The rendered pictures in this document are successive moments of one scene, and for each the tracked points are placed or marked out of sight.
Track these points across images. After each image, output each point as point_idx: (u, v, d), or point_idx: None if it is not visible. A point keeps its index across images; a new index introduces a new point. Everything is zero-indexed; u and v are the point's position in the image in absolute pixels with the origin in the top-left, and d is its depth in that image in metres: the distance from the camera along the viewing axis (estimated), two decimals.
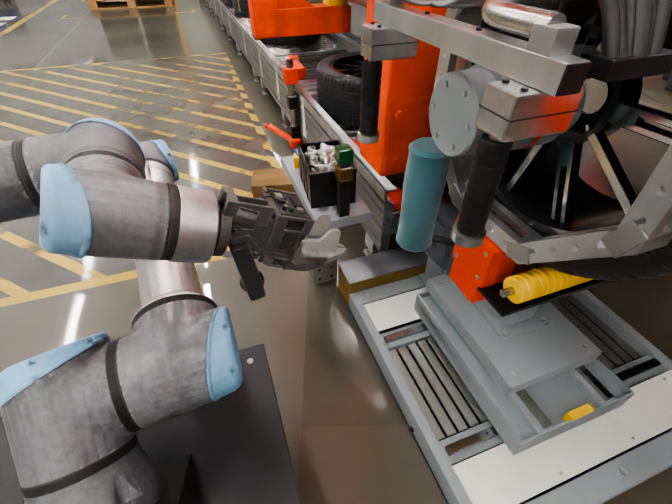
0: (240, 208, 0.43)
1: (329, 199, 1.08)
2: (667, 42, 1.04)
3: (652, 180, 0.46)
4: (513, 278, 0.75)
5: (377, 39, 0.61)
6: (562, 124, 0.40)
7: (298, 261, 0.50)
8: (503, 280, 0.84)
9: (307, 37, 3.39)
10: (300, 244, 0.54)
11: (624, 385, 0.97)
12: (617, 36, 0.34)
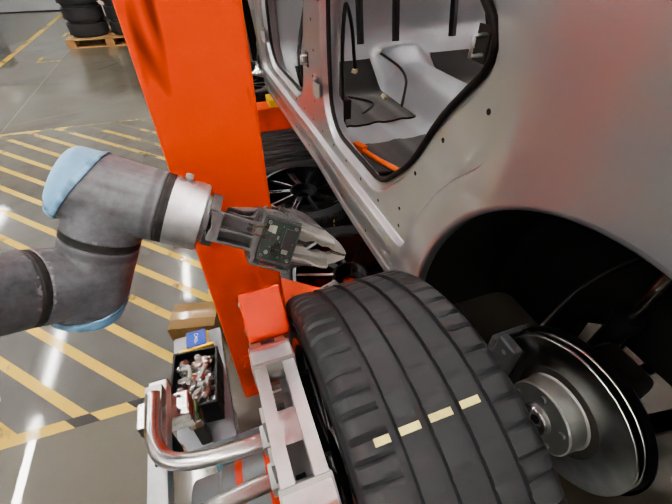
0: (218, 242, 0.46)
1: None
2: (517, 277, 1.08)
3: None
4: None
5: (144, 432, 0.65)
6: None
7: None
8: None
9: None
10: (299, 239, 0.55)
11: None
12: None
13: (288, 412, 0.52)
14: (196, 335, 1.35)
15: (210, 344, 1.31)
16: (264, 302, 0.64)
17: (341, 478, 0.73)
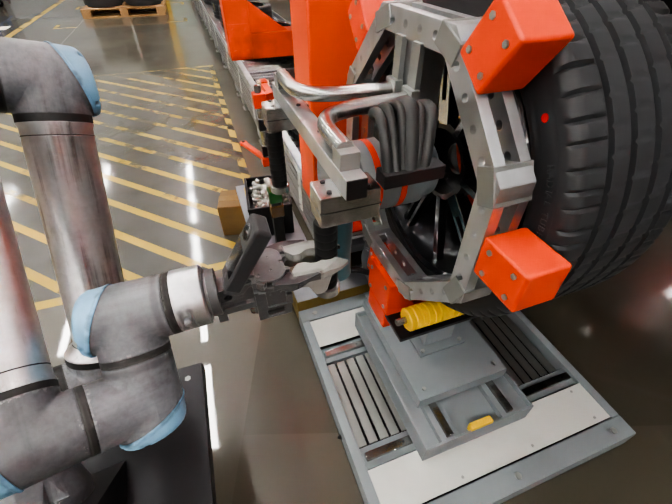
0: None
1: (269, 230, 1.20)
2: None
3: (462, 247, 0.58)
4: (405, 309, 0.87)
5: (271, 116, 0.73)
6: (371, 212, 0.52)
7: None
8: None
9: None
10: (299, 267, 0.56)
11: (526, 398, 1.09)
12: (388, 158, 0.46)
13: None
14: None
15: None
16: None
17: (436, 189, 0.81)
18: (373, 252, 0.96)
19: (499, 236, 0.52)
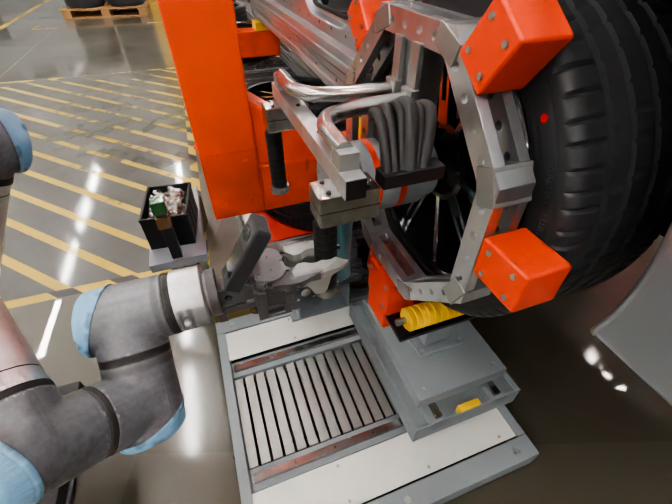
0: None
1: None
2: None
3: (461, 248, 0.58)
4: (405, 309, 0.87)
5: (271, 116, 0.73)
6: (370, 212, 0.52)
7: None
8: None
9: None
10: (299, 268, 0.56)
11: (513, 382, 1.13)
12: (387, 158, 0.46)
13: None
14: None
15: None
16: None
17: (436, 189, 0.81)
18: (373, 252, 0.96)
19: (498, 236, 0.52)
